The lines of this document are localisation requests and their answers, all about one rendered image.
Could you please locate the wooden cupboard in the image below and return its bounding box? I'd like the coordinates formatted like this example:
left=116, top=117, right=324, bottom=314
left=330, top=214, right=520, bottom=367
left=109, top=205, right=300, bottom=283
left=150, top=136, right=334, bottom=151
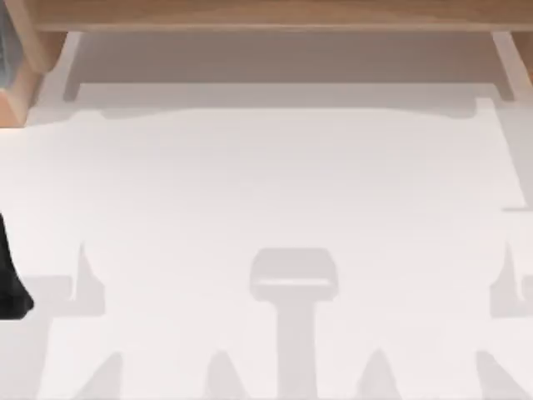
left=7, top=0, right=533, bottom=103

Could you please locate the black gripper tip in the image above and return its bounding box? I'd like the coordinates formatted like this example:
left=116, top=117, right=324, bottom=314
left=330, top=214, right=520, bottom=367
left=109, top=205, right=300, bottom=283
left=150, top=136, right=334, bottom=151
left=0, top=212, right=35, bottom=321

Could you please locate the pulled-out wooden drawer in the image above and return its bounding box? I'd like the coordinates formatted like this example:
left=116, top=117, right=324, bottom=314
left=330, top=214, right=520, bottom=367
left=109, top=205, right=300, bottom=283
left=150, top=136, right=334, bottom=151
left=0, top=0, right=47, bottom=128

